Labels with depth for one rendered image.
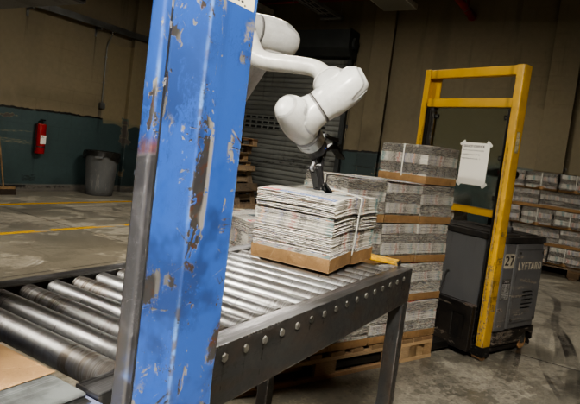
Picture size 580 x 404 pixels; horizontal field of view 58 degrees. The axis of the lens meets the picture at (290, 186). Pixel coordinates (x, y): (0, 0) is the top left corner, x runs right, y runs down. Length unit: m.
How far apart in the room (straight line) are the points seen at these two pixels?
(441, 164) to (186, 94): 2.76
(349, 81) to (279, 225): 0.50
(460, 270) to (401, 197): 1.00
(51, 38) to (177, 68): 9.00
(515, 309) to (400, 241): 1.16
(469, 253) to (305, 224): 2.25
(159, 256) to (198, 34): 0.22
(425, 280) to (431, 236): 0.26
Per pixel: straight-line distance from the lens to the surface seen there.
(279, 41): 2.02
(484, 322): 3.56
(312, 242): 1.63
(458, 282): 3.82
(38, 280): 1.32
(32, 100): 9.32
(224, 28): 0.54
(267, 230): 1.70
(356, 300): 1.48
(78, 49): 9.81
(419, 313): 3.32
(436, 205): 3.21
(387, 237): 2.95
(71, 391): 0.81
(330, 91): 1.54
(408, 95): 9.63
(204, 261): 0.55
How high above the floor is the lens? 1.16
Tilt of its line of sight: 4 degrees down
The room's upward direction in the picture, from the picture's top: 7 degrees clockwise
